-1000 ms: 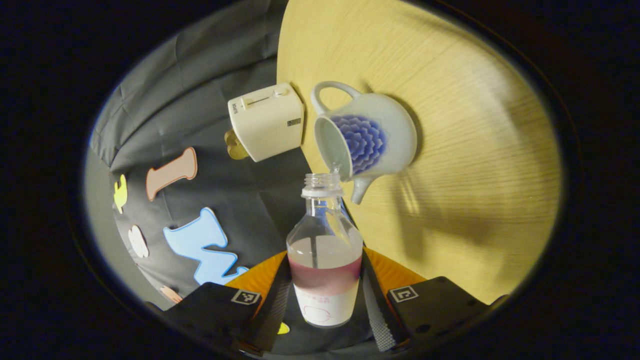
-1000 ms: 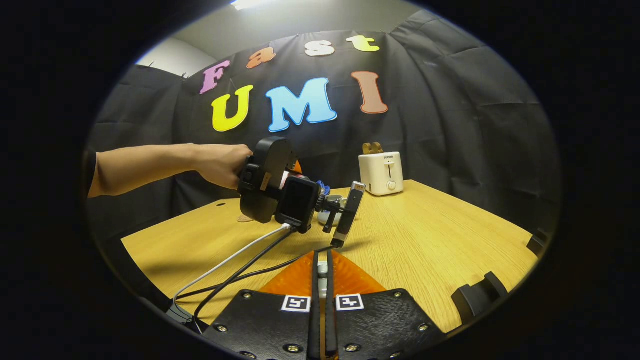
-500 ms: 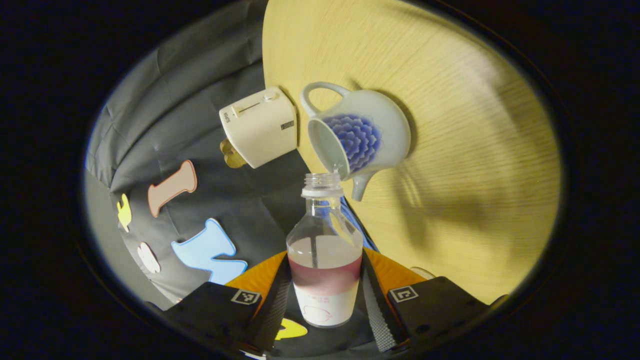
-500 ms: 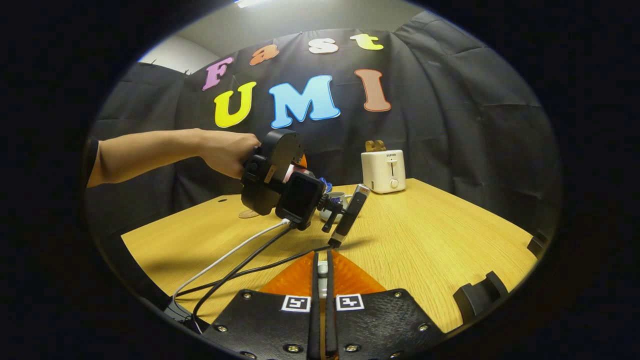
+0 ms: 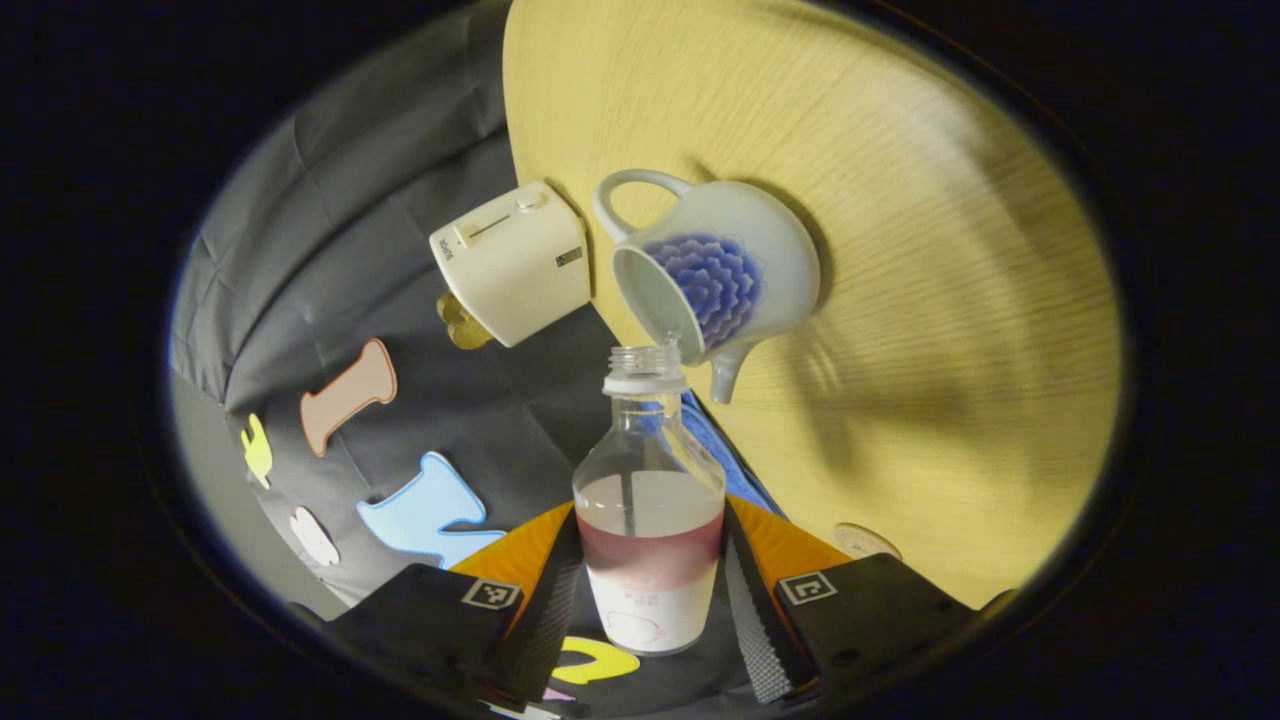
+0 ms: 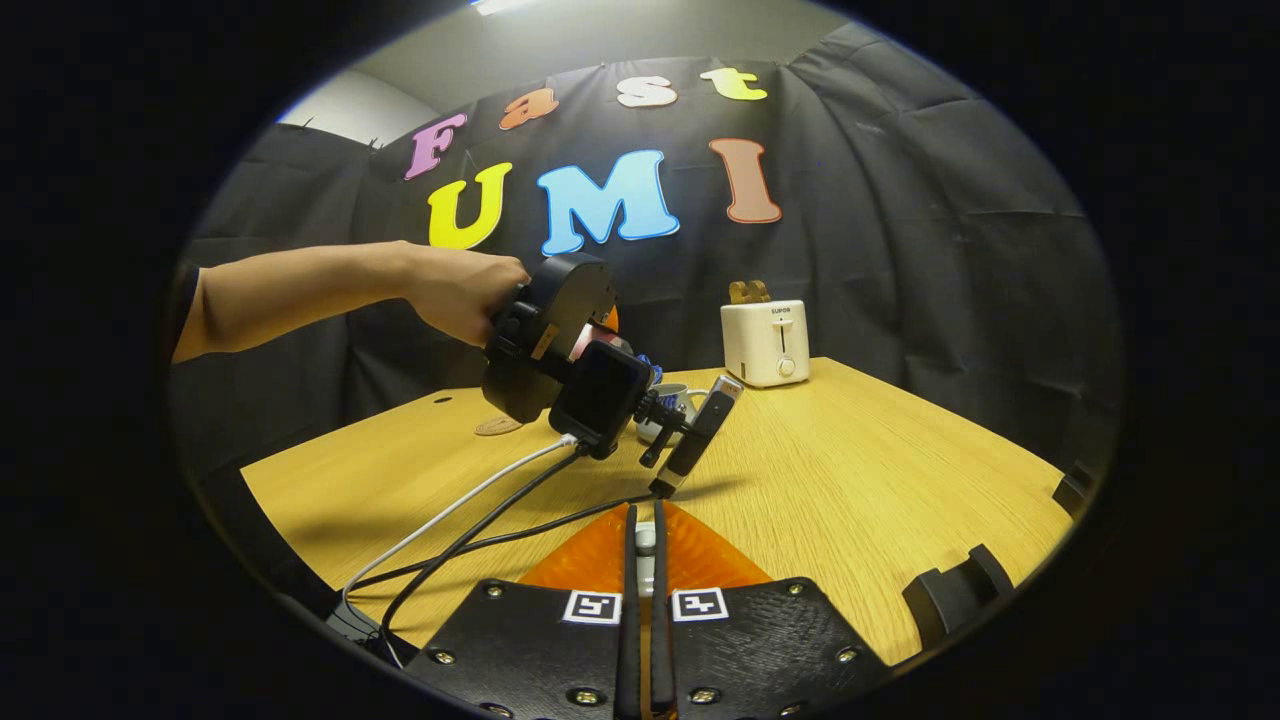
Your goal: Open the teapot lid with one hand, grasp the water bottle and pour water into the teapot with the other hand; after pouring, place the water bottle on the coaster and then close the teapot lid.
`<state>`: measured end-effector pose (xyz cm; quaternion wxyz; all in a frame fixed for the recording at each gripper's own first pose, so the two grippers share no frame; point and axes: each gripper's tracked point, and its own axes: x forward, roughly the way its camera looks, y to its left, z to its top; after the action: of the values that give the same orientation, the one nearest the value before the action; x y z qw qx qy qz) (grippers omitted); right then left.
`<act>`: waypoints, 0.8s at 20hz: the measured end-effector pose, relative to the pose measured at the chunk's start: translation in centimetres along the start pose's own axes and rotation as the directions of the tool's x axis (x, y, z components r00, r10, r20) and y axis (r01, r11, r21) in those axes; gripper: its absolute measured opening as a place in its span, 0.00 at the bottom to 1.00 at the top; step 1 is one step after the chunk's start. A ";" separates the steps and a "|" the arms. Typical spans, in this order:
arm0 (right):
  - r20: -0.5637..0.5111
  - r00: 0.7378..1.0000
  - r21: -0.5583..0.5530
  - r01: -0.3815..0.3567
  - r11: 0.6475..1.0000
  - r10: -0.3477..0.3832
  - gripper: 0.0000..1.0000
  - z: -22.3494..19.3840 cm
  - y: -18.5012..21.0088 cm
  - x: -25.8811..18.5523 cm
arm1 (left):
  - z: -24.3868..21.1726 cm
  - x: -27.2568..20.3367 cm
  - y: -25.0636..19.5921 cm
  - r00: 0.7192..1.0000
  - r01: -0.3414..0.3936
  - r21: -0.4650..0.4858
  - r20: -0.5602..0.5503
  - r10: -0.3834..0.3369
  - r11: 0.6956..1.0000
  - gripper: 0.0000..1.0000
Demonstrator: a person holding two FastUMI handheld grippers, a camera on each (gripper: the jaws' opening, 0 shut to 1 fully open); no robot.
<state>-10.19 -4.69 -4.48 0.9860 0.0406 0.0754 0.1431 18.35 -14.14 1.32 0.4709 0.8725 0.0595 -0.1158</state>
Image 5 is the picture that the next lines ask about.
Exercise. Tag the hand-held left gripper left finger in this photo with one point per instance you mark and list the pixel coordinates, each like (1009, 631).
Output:
(545, 620)

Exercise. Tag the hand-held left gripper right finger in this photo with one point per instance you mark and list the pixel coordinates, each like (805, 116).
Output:
(760, 620)

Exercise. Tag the clear plastic water bottle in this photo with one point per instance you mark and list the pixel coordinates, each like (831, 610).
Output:
(650, 570)

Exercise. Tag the round wooden coaster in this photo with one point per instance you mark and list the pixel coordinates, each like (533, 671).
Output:
(865, 542)

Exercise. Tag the white blue-flower teacup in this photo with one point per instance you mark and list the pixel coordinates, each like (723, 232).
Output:
(760, 250)

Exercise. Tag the folded blue towel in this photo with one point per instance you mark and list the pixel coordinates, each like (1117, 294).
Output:
(735, 470)

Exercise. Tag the brown bread slice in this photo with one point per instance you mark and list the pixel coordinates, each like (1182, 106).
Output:
(450, 315)
(475, 337)

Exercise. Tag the white toaster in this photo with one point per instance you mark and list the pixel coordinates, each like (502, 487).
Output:
(510, 265)

